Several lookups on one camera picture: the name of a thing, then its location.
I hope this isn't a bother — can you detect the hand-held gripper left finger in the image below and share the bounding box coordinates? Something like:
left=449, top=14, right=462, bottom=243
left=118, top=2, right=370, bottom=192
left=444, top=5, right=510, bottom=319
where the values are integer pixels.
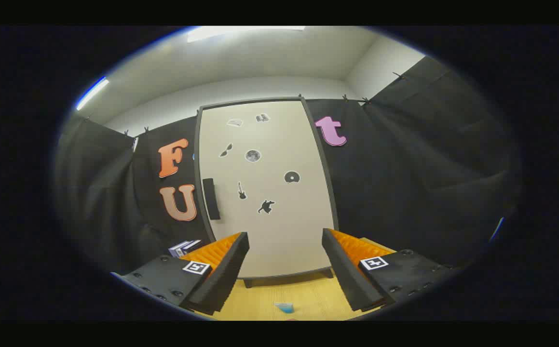
left=110, top=231, right=251, bottom=316

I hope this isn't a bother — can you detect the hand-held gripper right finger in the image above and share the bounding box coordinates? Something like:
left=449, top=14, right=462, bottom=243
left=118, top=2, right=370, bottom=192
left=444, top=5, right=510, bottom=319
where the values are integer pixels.
left=321, top=228, right=458, bottom=313

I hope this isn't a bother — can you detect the black door handle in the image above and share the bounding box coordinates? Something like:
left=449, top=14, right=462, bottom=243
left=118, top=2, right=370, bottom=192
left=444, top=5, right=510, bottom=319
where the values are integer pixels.
left=203, top=178, right=221, bottom=221

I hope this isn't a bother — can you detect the grey cabinet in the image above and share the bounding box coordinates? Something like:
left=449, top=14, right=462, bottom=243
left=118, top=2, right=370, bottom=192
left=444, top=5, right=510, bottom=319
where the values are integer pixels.
left=195, top=96, right=340, bottom=289

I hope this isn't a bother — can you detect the black backdrop cloth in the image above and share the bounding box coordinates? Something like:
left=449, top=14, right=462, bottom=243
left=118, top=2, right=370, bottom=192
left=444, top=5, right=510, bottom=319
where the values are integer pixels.
left=55, top=55, right=521, bottom=275

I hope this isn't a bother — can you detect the ceiling light panel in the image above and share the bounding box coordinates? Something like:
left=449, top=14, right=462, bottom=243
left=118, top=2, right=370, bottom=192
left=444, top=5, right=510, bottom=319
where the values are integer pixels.
left=76, top=77, right=110, bottom=111

